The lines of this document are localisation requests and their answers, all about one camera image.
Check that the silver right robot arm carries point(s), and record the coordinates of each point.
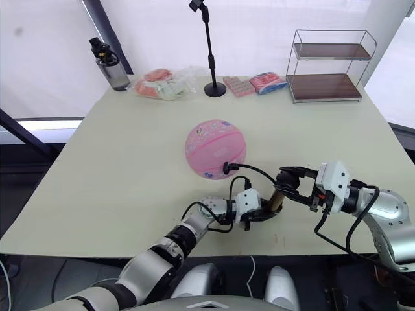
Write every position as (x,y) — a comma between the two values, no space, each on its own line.
(389,210)

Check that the red and blue package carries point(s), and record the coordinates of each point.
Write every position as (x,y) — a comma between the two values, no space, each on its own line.
(268,82)

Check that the pink pack of small boxes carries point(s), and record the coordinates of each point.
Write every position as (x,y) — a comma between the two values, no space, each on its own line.
(238,85)

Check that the silver robot torso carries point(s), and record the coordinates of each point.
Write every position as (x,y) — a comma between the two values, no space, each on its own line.
(201,304)

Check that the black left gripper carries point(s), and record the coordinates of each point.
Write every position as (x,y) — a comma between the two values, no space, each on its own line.
(251,218)

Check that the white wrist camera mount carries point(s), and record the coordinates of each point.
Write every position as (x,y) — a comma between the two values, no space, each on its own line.
(334,181)
(248,201)

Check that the clear bag of snacks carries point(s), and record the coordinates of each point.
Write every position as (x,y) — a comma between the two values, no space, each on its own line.
(155,85)

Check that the metal two-tier shelf rack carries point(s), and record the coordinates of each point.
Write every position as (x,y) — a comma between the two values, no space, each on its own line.
(324,85)

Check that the black tripod stand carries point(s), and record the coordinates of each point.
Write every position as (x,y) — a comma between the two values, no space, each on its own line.
(211,61)

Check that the pink basketball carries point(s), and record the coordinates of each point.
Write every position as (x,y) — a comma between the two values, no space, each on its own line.
(214,149)

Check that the small black camera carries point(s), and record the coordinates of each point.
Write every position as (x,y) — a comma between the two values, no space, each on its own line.
(195,4)

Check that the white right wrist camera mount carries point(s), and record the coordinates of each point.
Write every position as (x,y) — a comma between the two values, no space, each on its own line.
(334,181)

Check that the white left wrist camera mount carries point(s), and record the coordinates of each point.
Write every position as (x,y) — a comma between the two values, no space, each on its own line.
(248,201)

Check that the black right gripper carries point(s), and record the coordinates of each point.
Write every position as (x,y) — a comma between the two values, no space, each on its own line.
(317,197)

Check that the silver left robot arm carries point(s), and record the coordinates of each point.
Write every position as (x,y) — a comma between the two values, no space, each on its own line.
(146,269)

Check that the silver rounded robot leg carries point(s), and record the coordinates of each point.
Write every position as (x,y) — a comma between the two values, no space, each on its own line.
(280,286)
(197,280)

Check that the black diagonal frame beam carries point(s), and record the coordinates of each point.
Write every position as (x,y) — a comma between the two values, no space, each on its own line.
(26,133)
(107,35)

